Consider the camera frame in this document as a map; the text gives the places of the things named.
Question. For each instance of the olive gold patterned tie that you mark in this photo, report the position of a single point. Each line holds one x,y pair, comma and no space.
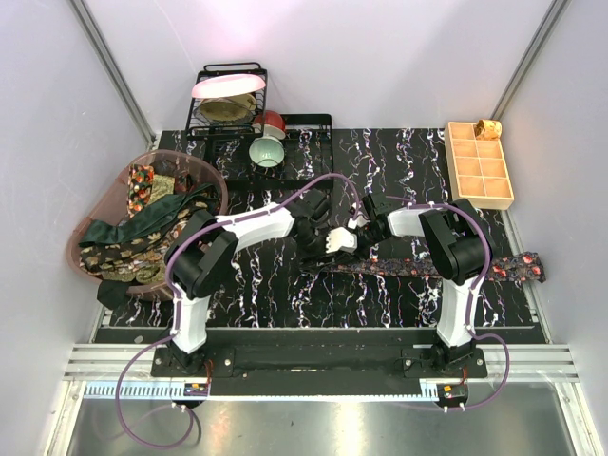
161,186

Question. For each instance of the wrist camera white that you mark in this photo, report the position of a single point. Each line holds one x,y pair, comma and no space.
358,218
341,240

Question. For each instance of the pale green ceramic bowl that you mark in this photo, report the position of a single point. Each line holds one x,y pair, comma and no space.
266,151

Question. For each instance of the brown translucent plastic basin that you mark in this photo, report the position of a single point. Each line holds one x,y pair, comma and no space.
124,256

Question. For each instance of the olive yellow plate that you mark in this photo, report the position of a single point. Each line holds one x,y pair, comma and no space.
229,110

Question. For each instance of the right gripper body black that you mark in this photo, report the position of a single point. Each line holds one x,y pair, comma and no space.
367,228

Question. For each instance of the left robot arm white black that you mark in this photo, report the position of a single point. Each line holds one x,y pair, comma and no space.
201,258

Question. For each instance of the dark green tie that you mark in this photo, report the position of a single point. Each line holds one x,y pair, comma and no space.
138,223

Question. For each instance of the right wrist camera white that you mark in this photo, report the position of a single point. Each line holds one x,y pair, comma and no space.
358,218

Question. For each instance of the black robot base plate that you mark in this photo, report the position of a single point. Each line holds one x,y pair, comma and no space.
332,383

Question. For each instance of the aluminium frame rail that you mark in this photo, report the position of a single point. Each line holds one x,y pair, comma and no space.
106,361

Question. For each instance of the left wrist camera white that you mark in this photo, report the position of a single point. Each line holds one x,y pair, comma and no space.
341,240

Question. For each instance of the rolled beige tie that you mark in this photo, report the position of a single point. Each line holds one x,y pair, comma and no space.
488,130

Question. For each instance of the dark floral red-dotted tie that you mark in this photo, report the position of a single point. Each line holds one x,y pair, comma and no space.
519,268

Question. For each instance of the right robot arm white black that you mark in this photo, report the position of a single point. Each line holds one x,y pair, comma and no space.
460,250

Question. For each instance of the wooden compartment box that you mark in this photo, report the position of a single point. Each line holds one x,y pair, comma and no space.
477,168

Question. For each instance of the colourful cartoon pattern tie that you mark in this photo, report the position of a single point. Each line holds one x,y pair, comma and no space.
140,182

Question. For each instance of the pink plate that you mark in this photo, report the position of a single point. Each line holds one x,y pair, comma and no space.
227,86

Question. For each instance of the black wire dish rack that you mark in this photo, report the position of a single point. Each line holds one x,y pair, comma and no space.
308,144

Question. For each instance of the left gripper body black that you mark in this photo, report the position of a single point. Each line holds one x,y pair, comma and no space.
311,243

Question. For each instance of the red bowl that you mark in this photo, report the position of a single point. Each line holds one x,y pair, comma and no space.
270,123

